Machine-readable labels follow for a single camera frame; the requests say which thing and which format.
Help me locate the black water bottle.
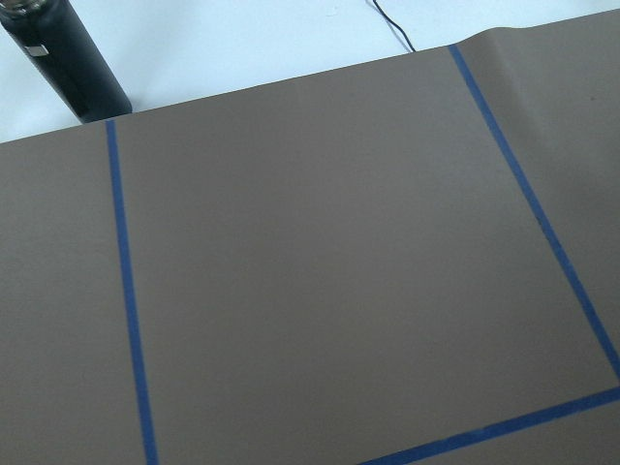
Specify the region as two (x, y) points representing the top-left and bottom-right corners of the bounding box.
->
(1, 0), (133, 123)

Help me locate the thin black desk cable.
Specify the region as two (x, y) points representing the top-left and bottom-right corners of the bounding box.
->
(370, 0), (417, 53)

